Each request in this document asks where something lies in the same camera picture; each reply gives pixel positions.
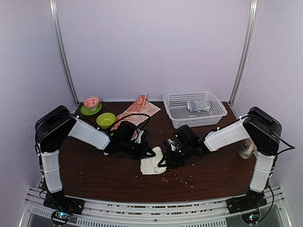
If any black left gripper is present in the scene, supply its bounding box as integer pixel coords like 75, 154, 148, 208
120, 139, 155, 160

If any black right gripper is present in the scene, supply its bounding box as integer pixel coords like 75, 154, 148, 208
159, 143, 193, 168

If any white towel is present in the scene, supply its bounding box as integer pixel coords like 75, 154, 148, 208
140, 147, 167, 175

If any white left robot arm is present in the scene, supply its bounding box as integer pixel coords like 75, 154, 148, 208
35, 105, 156, 210

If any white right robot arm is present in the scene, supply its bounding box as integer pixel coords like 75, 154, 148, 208
158, 106, 282, 209

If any orange patterned towel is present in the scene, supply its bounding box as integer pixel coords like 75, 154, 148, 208
110, 93, 161, 131

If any white plastic basket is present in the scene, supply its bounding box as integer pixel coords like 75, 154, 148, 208
163, 91, 227, 129

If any green bowl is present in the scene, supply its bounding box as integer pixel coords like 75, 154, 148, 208
96, 113, 116, 129

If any rolled grey towel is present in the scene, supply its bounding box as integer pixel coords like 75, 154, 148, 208
187, 99, 211, 112

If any red patterned bowl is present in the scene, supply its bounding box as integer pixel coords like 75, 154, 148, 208
83, 96, 100, 110

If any green plate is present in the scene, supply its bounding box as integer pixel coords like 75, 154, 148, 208
80, 103, 102, 116

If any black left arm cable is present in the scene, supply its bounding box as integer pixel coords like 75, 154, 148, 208
33, 113, 152, 157

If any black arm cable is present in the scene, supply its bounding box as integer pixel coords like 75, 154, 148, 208
33, 113, 152, 157
250, 113, 296, 220

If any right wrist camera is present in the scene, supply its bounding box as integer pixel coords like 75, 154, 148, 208
174, 125, 199, 146

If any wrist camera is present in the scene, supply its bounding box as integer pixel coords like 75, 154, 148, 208
174, 125, 199, 146
113, 122, 138, 145

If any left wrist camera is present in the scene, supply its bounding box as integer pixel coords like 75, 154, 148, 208
113, 122, 138, 145

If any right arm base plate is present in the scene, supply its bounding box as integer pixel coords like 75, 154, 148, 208
226, 196, 267, 214

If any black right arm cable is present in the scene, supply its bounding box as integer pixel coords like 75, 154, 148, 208
250, 113, 296, 220

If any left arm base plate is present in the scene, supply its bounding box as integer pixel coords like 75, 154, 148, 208
43, 197, 85, 215

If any aluminium front rail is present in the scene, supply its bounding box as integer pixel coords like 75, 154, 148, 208
17, 186, 295, 227

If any right aluminium post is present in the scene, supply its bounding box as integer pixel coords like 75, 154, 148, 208
229, 0, 258, 108

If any aluminium post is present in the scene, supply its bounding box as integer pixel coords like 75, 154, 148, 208
229, 0, 258, 108
49, 0, 80, 105

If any left aluminium post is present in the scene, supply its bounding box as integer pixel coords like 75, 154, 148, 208
49, 0, 80, 105

